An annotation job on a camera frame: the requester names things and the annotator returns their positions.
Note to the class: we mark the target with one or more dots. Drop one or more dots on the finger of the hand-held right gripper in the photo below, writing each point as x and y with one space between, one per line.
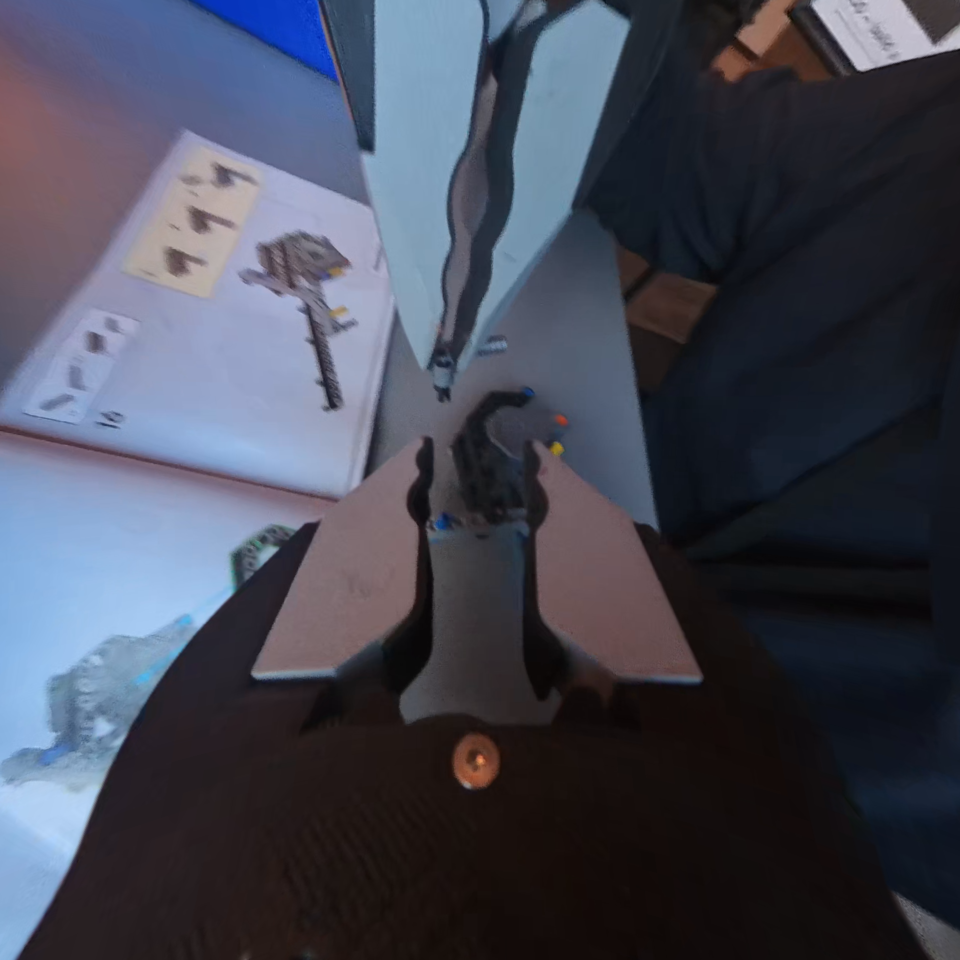
412 150
555 135

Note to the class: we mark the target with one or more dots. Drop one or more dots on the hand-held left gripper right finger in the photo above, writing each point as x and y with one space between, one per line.
607 592

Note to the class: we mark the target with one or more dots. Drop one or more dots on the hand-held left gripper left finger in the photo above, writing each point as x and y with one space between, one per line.
352 585

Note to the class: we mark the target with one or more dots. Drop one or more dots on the lego technic assembly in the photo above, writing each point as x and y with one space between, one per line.
487 465

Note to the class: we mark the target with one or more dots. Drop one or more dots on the lego instruction booklet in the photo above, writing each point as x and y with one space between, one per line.
225 360

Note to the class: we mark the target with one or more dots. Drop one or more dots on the grey lego worm gear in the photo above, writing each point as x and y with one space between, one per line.
491 345

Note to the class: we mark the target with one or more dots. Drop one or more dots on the blue panel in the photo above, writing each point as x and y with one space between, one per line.
277 30

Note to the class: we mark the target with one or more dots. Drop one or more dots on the person's dark clothed body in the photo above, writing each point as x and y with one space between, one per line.
787 450

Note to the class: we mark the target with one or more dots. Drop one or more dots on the white paper sheet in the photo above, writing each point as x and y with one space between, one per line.
870 30

